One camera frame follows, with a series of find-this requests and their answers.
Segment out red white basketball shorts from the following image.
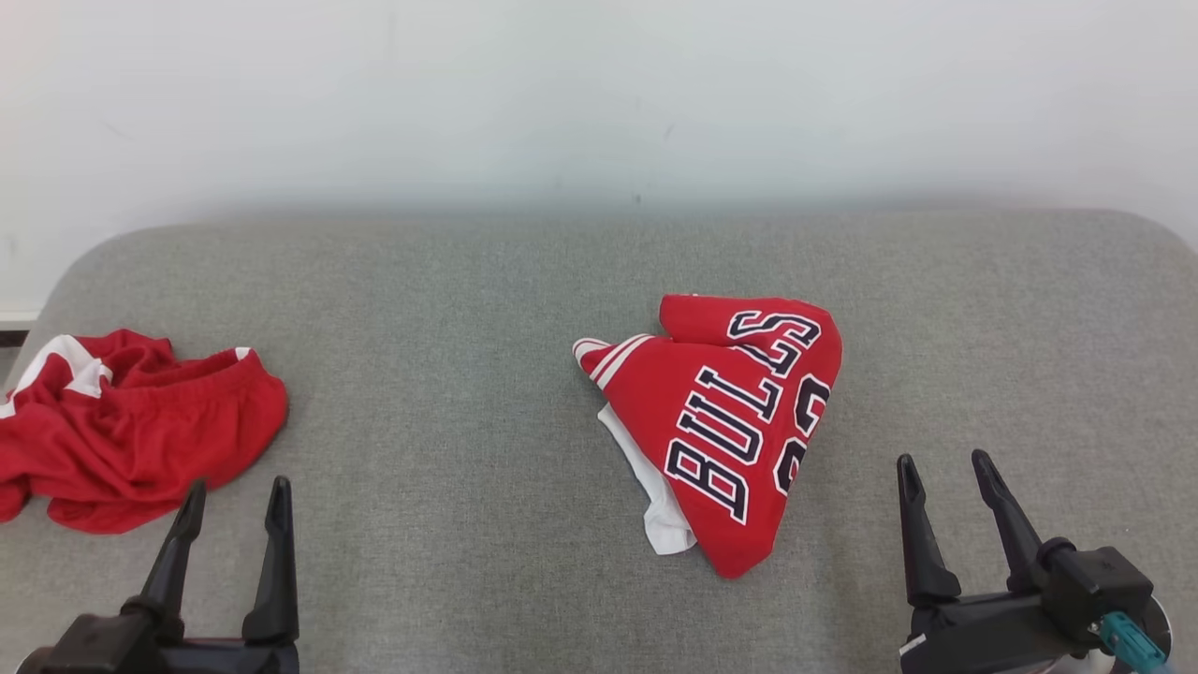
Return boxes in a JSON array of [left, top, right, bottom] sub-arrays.
[[0, 328, 289, 535]]

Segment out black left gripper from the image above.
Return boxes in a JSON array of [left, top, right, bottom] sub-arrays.
[[122, 476, 300, 674]]

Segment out grey fabric sofa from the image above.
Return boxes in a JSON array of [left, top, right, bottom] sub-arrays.
[[0, 208, 1198, 674]]

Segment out teal right camera cable plug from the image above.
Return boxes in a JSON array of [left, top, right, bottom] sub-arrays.
[[1097, 611, 1166, 673]]

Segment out red Bulls basketball jersey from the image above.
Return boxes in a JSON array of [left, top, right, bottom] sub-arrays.
[[573, 294, 843, 579]]

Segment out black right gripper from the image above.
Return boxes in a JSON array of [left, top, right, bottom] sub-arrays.
[[897, 449, 1073, 674]]

